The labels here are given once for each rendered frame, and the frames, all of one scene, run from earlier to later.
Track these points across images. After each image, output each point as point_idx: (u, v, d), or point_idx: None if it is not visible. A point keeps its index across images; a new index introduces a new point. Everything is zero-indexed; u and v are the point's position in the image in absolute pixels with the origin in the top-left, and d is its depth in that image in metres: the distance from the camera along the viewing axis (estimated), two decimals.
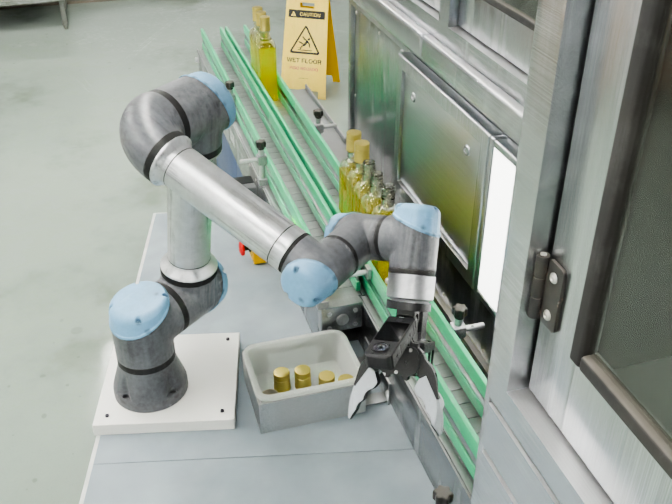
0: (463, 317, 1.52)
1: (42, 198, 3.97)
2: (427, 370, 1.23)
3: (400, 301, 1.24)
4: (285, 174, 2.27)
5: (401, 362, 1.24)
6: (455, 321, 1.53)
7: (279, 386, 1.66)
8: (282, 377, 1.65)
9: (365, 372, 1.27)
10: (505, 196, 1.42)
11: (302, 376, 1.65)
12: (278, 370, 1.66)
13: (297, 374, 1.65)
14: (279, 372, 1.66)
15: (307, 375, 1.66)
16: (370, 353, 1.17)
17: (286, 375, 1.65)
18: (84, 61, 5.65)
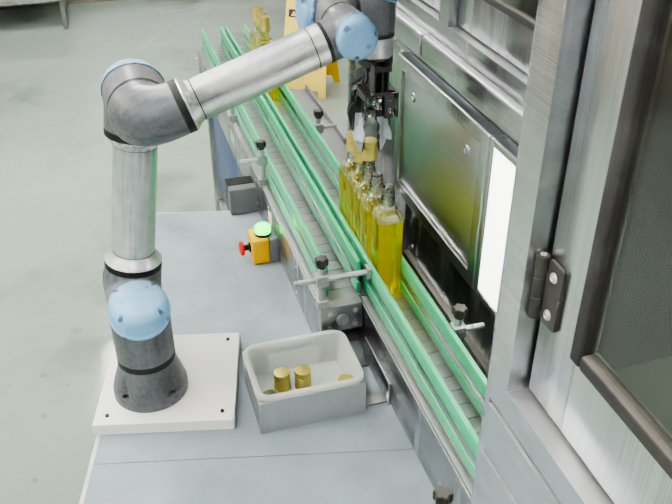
0: (463, 317, 1.52)
1: (42, 198, 3.97)
2: (350, 107, 1.67)
3: None
4: (285, 174, 2.27)
5: None
6: (455, 321, 1.53)
7: (279, 386, 1.66)
8: (282, 377, 1.65)
9: None
10: (505, 196, 1.42)
11: (302, 376, 1.65)
12: (278, 370, 1.66)
13: (297, 375, 1.65)
14: (279, 372, 1.66)
15: (307, 375, 1.66)
16: None
17: (286, 375, 1.65)
18: (84, 61, 5.65)
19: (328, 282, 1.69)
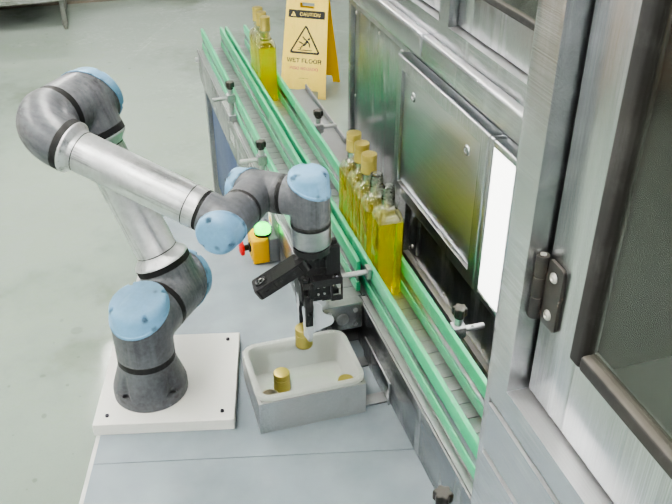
0: (463, 317, 1.52)
1: (42, 198, 3.97)
2: (305, 308, 1.53)
3: (294, 245, 1.50)
4: (285, 174, 2.27)
5: (298, 289, 1.54)
6: (455, 321, 1.53)
7: (279, 386, 1.66)
8: (282, 377, 1.65)
9: (296, 293, 1.60)
10: (505, 196, 1.42)
11: (303, 334, 1.59)
12: (278, 370, 1.66)
13: (298, 332, 1.59)
14: (279, 372, 1.66)
15: None
16: (253, 282, 1.53)
17: (286, 375, 1.65)
18: (84, 61, 5.65)
19: None
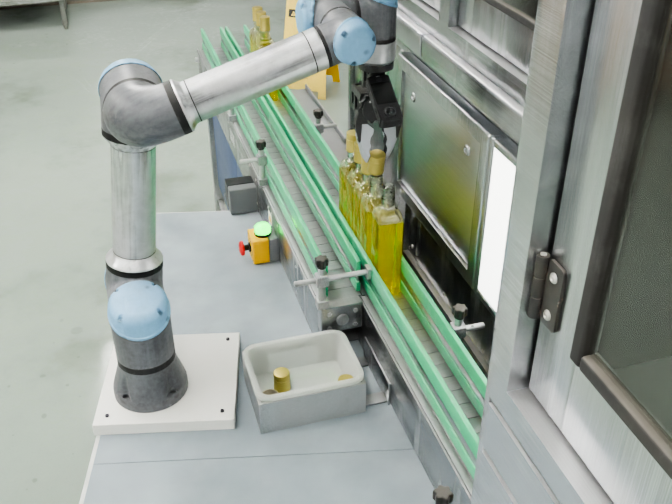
0: (463, 317, 1.52)
1: (42, 198, 3.97)
2: None
3: (379, 65, 1.56)
4: (285, 174, 2.27)
5: None
6: (455, 321, 1.53)
7: (279, 386, 1.66)
8: (282, 377, 1.65)
9: (362, 129, 1.63)
10: (505, 196, 1.42)
11: (385, 155, 1.67)
12: (278, 370, 1.66)
13: (384, 157, 1.67)
14: (279, 372, 1.66)
15: (383, 152, 1.68)
16: (387, 119, 1.53)
17: (286, 375, 1.65)
18: (84, 61, 5.65)
19: (328, 282, 1.69)
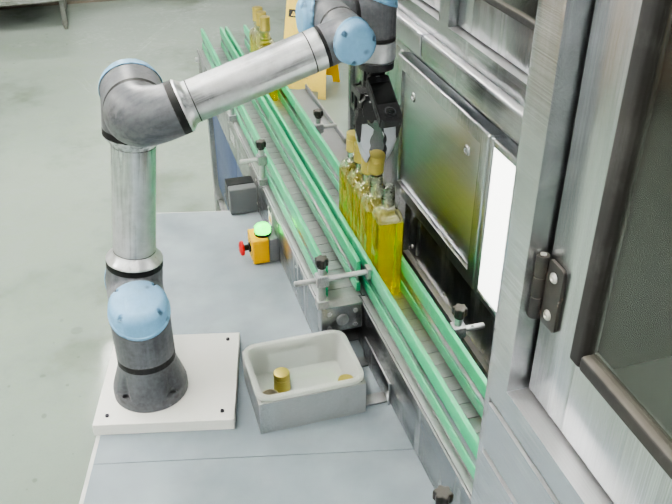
0: (463, 317, 1.52)
1: (42, 198, 3.97)
2: None
3: (379, 65, 1.56)
4: (285, 174, 2.27)
5: None
6: (455, 321, 1.53)
7: (279, 386, 1.66)
8: (282, 377, 1.65)
9: (361, 129, 1.63)
10: (505, 196, 1.42)
11: (385, 155, 1.68)
12: (278, 370, 1.66)
13: (384, 157, 1.67)
14: (279, 372, 1.66)
15: (383, 152, 1.68)
16: (387, 119, 1.53)
17: (286, 375, 1.65)
18: (84, 61, 5.65)
19: (328, 282, 1.69)
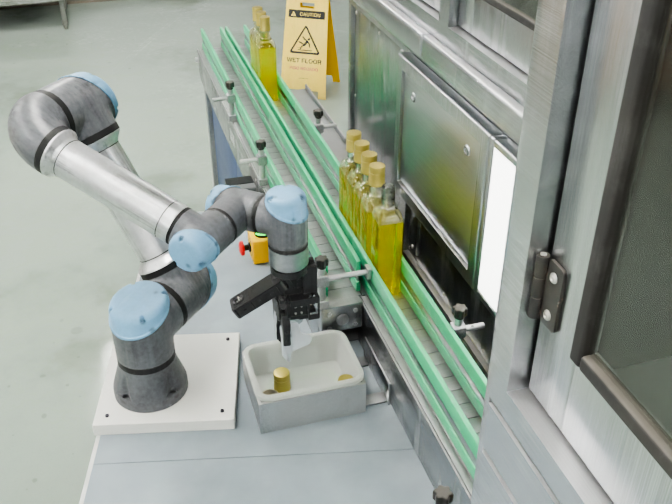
0: (463, 317, 1.52)
1: (42, 198, 3.97)
2: (282, 326, 1.54)
3: (272, 265, 1.52)
4: (285, 174, 2.27)
5: (276, 308, 1.56)
6: (455, 321, 1.53)
7: (279, 386, 1.66)
8: (282, 377, 1.65)
9: (274, 309, 1.62)
10: (505, 196, 1.42)
11: (385, 166, 1.69)
12: (278, 370, 1.66)
13: (384, 167, 1.68)
14: (279, 372, 1.66)
15: (382, 164, 1.70)
16: (231, 301, 1.55)
17: (286, 375, 1.65)
18: (84, 61, 5.65)
19: (328, 282, 1.69)
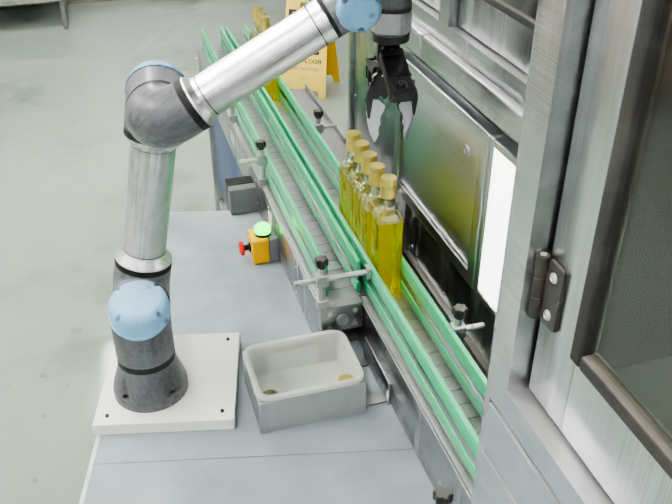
0: (463, 317, 1.52)
1: (42, 198, 3.97)
2: (413, 93, 1.55)
3: (393, 37, 1.48)
4: (285, 174, 2.27)
5: None
6: (455, 321, 1.53)
7: (396, 189, 1.65)
8: (396, 176, 1.64)
9: (372, 105, 1.55)
10: (505, 196, 1.42)
11: (385, 166, 1.69)
12: (386, 178, 1.64)
13: (384, 167, 1.68)
14: (389, 177, 1.64)
15: (382, 164, 1.70)
16: (397, 92, 1.45)
17: (394, 174, 1.65)
18: (84, 61, 5.65)
19: (328, 282, 1.69)
